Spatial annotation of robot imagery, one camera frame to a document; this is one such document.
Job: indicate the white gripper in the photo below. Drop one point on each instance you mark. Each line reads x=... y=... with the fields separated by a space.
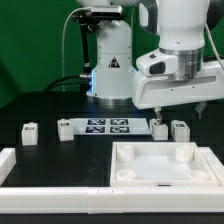
x=154 y=88

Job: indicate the white square tabletop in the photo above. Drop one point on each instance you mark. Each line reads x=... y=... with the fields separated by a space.
x=160 y=164

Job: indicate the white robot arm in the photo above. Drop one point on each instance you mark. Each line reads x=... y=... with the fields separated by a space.
x=180 y=25

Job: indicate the white sheet with fiducial tags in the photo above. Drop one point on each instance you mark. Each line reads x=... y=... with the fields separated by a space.
x=110 y=126

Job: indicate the white U-shaped obstacle fence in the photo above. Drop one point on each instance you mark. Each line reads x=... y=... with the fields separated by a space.
x=117 y=200

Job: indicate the black camera on stand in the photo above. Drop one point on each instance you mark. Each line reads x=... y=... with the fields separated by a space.
x=89 y=20

